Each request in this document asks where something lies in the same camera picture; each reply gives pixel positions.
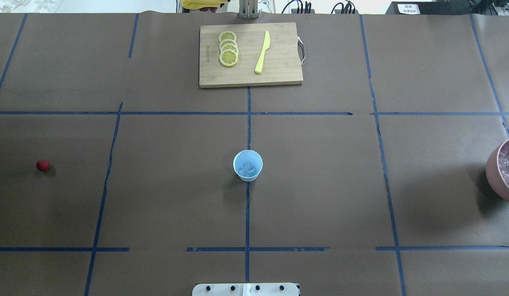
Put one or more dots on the red strawberry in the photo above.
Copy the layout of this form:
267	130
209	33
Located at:
43	165

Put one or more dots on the light blue plastic cup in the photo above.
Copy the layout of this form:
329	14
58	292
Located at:
246	156

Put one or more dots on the pink bowl of ice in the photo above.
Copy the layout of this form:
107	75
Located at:
497	170

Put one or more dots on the yellow plastic knife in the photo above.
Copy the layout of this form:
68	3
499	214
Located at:
261	59

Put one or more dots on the bamboo cutting board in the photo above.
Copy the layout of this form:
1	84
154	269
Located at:
282	64

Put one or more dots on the lemon slice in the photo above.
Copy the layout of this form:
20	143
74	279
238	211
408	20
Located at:
228	58
227	35
224	41
229	49

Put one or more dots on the yellow cloth bag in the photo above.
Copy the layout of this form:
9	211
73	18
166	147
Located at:
197	4

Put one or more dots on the aluminium frame post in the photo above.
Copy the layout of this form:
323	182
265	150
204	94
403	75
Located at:
248	9

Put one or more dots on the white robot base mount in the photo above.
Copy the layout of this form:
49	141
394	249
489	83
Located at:
247	289

